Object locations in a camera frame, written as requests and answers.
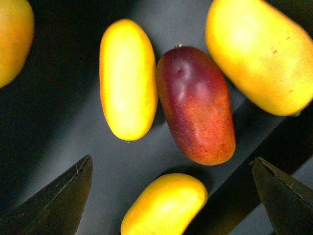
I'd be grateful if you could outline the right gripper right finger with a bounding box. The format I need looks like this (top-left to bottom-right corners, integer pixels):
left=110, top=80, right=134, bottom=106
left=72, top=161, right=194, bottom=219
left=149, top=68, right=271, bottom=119
left=251, top=157, right=313, bottom=235

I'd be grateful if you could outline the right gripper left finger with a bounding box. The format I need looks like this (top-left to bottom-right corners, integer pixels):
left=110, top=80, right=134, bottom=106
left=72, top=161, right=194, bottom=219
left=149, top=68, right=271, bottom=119
left=0, top=155, right=93, bottom=235

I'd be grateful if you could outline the red yellow mango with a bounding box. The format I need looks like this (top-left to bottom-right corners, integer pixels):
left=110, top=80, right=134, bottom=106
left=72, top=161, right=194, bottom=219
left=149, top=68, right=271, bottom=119
left=156, top=46, right=236, bottom=165

